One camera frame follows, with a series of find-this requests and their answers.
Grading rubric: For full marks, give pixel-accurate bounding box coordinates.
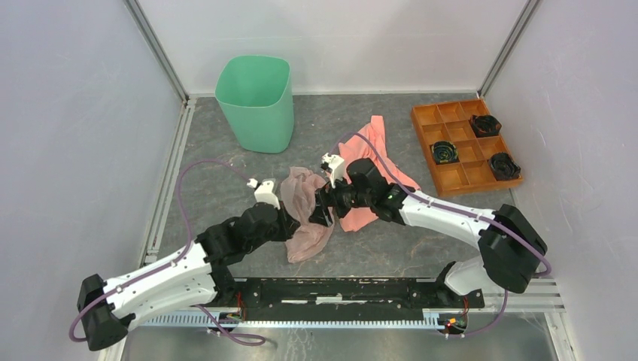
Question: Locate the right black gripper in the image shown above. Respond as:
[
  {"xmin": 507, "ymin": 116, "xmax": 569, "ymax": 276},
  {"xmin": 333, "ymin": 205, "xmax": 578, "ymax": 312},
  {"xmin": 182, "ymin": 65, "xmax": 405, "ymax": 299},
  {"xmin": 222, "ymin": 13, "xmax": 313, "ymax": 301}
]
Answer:
[{"xmin": 308, "ymin": 170, "xmax": 374, "ymax": 227}]

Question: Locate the translucent pink plastic trash bag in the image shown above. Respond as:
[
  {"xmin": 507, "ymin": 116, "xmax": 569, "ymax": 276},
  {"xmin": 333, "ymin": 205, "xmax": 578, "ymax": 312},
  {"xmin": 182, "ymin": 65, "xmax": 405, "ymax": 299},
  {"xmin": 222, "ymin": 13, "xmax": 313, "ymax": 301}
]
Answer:
[{"xmin": 280, "ymin": 166, "xmax": 334, "ymax": 263}]

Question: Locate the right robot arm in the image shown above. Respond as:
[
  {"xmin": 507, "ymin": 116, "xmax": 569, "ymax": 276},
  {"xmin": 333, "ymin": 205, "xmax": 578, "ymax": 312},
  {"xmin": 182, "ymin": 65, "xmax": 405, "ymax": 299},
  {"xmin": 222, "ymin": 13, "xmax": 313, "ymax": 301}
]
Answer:
[{"xmin": 309, "ymin": 154, "xmax": 547, "ymax": 307}]

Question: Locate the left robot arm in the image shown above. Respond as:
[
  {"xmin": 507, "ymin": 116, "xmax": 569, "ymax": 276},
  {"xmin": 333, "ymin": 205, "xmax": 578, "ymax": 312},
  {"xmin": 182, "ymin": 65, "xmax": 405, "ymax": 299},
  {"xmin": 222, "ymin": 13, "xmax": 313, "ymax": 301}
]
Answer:
[{"xmin": 69, "ymin": 202, "xmax": 300, "ymax": 351}]

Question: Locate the green plastic trash bin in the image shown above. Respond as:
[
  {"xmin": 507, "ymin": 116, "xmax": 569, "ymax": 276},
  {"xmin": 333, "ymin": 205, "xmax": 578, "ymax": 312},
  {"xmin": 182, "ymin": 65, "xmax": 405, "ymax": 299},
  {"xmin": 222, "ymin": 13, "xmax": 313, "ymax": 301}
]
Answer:
[{"xmin": 214, "ymin": 55, "xmax": 295, "ymax": 154}]

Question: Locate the salmon pink cloth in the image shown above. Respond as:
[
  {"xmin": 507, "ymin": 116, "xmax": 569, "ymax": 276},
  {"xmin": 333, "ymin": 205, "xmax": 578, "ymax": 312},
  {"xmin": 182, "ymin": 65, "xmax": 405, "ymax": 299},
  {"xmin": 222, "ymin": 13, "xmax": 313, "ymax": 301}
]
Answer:
[{"xmin": 339, "ymin": 115, "xmax": 421, "ymax": 232}]

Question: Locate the black green bag roll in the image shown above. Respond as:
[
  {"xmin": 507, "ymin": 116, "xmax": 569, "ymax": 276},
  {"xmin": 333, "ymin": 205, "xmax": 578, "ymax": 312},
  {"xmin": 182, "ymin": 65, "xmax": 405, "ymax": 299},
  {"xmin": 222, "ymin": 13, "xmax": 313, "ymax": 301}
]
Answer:
[{"xmin": 430, "ymin": 141, "xmax": 459, "ymax": 165}]

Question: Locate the orange compartment tray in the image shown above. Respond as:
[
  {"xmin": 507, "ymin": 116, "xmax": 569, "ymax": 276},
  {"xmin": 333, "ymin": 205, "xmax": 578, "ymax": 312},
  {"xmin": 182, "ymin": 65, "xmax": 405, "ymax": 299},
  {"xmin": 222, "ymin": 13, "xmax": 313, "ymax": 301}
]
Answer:
[{"xmin": 411, "ymin": 99, "xmax": 523, "ymax": 197}]

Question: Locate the black bag roll top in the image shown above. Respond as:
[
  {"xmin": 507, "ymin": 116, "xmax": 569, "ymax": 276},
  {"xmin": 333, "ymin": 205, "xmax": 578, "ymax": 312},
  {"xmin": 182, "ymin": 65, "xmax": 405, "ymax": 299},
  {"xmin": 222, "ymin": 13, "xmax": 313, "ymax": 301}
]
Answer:
[{"xmin": 469, "ymin": 115, "xmax": 502, "ymax": 138}]

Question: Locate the black bag roll right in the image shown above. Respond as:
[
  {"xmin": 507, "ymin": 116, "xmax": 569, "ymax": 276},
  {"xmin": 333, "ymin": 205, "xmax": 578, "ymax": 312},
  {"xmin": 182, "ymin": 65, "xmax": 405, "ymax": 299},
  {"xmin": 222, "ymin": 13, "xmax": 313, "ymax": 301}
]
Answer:
[{"xmin": 488, "ymin": 152, "xmax": 521, "ymax": 181}]

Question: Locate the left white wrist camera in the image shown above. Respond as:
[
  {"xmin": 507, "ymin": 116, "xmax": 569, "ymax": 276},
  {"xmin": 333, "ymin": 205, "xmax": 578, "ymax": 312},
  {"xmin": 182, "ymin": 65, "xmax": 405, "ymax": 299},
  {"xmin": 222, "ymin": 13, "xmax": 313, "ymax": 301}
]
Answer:
[{"xmin": 246, "ymin": 178, "xmax": 281, "ymax": 210}]

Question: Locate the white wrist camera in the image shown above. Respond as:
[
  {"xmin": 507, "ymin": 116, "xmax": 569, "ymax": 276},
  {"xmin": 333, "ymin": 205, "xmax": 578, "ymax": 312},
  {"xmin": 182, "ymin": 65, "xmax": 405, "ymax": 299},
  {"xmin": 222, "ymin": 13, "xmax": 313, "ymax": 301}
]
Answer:
[
  {"xmin": 321, "ymin": 153, "xmax": 346, "ymax": 188},
  {"xmin": 246, "ymin": 178, "xmax": 281, "ymax": 210}
]

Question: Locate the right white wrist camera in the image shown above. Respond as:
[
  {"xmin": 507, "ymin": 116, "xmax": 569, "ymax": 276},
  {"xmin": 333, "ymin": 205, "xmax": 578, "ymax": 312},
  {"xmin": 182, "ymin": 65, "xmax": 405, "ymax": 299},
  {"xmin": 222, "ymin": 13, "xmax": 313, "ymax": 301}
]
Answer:
[{"xmin": 321, "ymin": 153, "xmax": 346, "ymax": 188}]

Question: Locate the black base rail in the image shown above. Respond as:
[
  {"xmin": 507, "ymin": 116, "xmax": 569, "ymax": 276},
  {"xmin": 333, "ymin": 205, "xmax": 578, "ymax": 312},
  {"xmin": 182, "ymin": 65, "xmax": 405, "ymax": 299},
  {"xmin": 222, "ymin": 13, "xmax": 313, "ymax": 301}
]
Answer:
[{"xmin": 208, "ymin": 278, "xmax": 485, "ymax": 328}]

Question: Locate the left corner aluminium post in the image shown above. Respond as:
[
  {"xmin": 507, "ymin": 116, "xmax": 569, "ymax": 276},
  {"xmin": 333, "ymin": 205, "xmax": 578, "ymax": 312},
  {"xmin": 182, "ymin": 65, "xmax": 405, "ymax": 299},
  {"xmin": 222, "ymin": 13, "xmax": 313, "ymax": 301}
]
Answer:
[{"xmin": 123, "ymin": 0, "xmax": 190, "ymax": 103}]

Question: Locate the corner aluminium post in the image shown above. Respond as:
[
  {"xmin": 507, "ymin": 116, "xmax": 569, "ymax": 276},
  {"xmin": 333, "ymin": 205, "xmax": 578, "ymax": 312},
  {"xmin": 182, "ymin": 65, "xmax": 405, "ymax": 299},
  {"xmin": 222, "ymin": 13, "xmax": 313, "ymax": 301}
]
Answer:
[
  {"xmin": 477, "ymin": 0, "xmax": 542, "ymax": 98},
  {"xmin": 123, "ymin": 0, "xmax": 190, "ymax": 103}
]

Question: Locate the right corner aluminium post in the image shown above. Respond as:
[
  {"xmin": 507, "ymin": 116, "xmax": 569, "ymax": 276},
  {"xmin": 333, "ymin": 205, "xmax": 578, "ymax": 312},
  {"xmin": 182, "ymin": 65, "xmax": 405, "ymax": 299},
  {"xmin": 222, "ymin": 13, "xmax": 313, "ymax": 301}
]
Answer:
[{"xmin": 477, "ymin": 0, "xmax": 542, "ymax": 98}]

